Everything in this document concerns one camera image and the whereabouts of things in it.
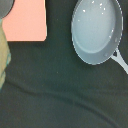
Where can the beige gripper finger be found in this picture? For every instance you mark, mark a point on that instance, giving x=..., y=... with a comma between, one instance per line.
x=5, y=55

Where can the grey frying pan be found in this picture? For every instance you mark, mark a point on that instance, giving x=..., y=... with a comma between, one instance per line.
x=97, y=27

